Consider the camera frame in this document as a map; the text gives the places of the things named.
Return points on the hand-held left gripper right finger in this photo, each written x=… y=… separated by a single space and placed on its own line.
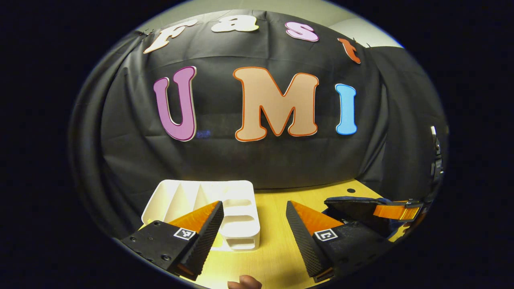
x=307 y=245

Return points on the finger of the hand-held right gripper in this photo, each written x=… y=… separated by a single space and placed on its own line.
x=395 y=210

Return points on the black backdrop cloth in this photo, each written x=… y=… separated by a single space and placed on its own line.
x=221 y=160

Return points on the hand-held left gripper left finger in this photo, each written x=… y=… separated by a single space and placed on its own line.
x=202 y=241

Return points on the white plastic bookshelf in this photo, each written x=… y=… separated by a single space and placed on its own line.
x=237 y=208

